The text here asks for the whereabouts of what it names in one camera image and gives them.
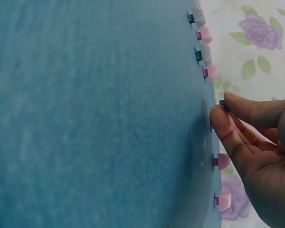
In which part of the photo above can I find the person's right hand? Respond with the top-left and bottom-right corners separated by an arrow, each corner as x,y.
209,92 -> 285,228

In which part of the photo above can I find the grey foam tab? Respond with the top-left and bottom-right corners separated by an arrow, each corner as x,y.
194,44 -> 212,67
187,7 -> 207,27
217,89 -> 229,112

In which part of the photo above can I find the pink foam tab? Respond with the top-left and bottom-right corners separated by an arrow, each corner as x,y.
202,63 -> 219,84
214,190 -> 233,212
196,26 -> 214,45
213,153 -> 231,171

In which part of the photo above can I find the blue felt sheet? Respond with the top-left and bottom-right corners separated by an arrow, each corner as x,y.
0,0 -> 224,228

